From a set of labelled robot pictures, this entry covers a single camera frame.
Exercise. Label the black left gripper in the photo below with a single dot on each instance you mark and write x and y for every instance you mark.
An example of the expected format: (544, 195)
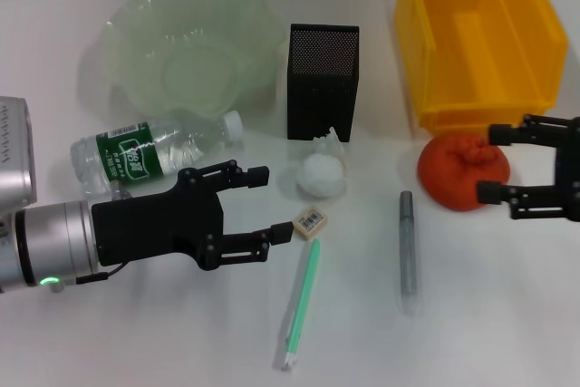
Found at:
(149, 228)

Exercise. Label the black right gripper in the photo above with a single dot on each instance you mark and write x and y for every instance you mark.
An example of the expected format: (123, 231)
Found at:
(572, 169)

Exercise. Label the red-orange knitted orange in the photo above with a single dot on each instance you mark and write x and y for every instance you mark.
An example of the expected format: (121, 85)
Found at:
(448, 174)

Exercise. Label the white paper ball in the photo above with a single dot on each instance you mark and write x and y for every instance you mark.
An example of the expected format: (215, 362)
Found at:
(321, 174)

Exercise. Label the clear bottle with green label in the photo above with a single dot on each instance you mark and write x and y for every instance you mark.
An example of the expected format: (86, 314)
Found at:
(136, 151)

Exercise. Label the silver and white left robot arm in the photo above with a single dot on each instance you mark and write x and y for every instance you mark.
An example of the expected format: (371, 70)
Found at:
(50, 242)

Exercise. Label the beige eraser with barcode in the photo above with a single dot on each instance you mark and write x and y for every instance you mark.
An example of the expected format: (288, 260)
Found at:
(310, 223)

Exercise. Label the green and clear pen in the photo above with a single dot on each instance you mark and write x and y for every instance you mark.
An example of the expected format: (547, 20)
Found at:
(303, 292)

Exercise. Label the grey pen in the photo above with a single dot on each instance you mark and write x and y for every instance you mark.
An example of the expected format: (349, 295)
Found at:
(408, 246)

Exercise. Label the black mesh pen holder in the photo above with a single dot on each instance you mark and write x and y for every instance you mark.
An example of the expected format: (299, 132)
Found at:
(321, 88)

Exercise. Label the pale green glass fruit plate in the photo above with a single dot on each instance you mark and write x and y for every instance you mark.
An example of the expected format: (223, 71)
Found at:
(190, 42)

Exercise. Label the yellow plastic bin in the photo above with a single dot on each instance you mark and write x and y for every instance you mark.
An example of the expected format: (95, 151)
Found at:
(476, 65)

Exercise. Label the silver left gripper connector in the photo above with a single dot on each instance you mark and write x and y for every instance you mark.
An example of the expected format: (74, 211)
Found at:
(118, 190)

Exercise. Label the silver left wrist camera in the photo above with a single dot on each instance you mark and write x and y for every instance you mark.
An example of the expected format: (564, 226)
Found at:
(13, 147)

